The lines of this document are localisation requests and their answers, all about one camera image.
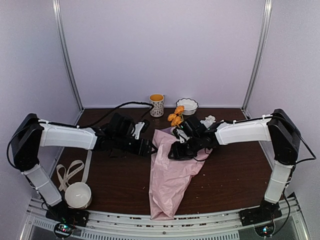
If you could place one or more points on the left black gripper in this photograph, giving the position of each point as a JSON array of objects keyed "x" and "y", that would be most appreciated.
[{"x": 144, "y": 151}]

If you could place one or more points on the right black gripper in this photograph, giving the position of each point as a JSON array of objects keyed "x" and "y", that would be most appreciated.
[{"x": 178, "y": 153}]

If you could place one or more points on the pink purple wrapping paper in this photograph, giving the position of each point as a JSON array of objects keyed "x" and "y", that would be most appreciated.
[{"x": 169, "y": 178}]

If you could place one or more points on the orange fake flower stem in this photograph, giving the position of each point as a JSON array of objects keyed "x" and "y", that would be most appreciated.
[{"x": 176, "y": 118}]

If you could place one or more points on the patterned mug with orange inside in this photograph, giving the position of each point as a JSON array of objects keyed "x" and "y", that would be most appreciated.
[{"x": 158, "y": 102}]

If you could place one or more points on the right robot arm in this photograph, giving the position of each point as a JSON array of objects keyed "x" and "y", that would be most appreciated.
[{"x": 277, "y": 131}]

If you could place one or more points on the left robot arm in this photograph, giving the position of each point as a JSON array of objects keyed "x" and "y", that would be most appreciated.
[{"x": 111, "y": 131}]

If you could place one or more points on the white scalloped bowl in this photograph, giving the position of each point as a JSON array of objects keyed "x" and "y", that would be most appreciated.
[{"x": 190, "y": 106}]

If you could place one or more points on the beige ribbon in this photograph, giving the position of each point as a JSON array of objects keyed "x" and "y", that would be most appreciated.
[{"x": 65, "y": 174}]

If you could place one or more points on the white round cup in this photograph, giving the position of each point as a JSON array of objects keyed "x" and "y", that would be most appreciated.
[{"x": 78, "y": 195}]

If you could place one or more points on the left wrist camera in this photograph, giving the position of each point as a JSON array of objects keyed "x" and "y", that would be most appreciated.
[{"x": 139, "y": 127}]

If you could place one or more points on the right aluminium frame post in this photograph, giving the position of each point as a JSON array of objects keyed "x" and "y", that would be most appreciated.
[{"x": 263, "y": 35}]

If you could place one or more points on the aluminium frame post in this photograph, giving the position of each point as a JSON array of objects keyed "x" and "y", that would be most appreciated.
[
  {"x": 65, "y": 53},
  {"x": 263, "y": 35}
]

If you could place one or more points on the aluminium front rail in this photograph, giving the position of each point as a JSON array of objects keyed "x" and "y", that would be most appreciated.
[{"x": 225, "y": 225}]

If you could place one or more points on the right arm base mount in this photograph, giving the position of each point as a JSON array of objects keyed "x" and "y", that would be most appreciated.
[{"x": 263, "y": 220}]

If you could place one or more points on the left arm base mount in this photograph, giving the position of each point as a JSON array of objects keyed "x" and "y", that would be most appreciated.
[{"x": 66, "y": 225}]

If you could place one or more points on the left aluminium frame post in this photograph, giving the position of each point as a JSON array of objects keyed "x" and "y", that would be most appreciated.
[{"x": 65, "y": 53}]

